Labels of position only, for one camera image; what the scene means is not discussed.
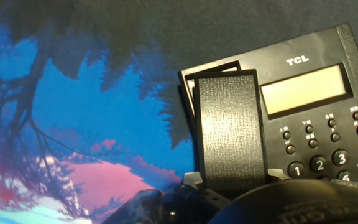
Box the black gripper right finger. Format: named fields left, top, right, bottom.
left=267, top=167, right=292, bottom=184

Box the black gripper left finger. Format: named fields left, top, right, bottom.
left=103, top=171, right=232, bottom=224

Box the black telephone handset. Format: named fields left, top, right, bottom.
left=193, top=68, right=269, bottom=200

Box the black desk telephone base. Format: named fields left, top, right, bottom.
left=178, top=24, right=358, bottom=187

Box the blue landscape print cloth mat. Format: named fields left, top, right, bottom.
left=0, top=0, right=358, bottom=224

